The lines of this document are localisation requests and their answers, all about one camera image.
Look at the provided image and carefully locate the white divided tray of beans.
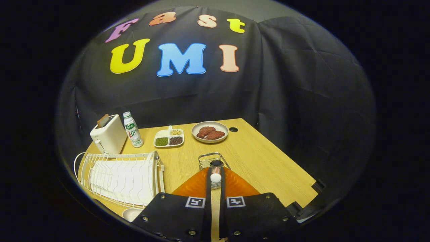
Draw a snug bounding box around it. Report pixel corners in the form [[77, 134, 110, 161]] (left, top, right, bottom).
[[153, 125, 185, 148]]

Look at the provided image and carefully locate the beige plate holding meat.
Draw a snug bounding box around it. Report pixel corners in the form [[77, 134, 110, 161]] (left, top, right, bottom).
[[191, 121, 229, 144]]

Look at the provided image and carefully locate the white bottle with green label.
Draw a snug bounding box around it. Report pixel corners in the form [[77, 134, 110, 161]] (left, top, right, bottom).
[[123, 111, 144, 148]]

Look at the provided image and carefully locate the red meat piece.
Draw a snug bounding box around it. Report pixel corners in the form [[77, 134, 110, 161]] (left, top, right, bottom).
[[204, 130, 226, 140], [196, 126, 216, 139]]

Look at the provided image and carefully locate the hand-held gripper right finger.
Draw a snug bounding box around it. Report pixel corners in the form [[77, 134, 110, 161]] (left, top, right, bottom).
[[219, 166, 300, 242]]

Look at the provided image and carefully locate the white wire dish rack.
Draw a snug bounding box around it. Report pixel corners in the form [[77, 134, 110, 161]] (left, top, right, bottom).
[[74, 151, 166, 209]]

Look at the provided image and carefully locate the red checkered handle spoon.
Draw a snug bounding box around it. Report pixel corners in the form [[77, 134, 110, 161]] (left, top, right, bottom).
[[210, 161, 223, 184]]

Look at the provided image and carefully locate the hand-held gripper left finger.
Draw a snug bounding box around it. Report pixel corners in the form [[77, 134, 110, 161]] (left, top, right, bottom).
[[132, 166, 213, 242]]

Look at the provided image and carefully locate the black clamp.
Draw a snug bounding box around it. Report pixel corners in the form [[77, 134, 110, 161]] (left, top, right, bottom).
[[311, 180, 326, 194], [286, 201, 303, 217]]

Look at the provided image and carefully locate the black backdrop cloth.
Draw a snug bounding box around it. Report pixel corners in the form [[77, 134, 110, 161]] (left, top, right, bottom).
[[55, 5, 377, 215]]

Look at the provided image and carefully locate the beige round plate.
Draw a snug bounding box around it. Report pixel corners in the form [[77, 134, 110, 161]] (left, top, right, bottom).
[[122, 208, 144, 223]]

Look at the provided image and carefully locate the metal wire basket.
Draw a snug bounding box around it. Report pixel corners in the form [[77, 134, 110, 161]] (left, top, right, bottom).
[[198, 152, 232, 190]]

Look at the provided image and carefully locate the white toaster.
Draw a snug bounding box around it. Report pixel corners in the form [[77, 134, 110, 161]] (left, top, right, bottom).
[[90, 114, 128, 155]]

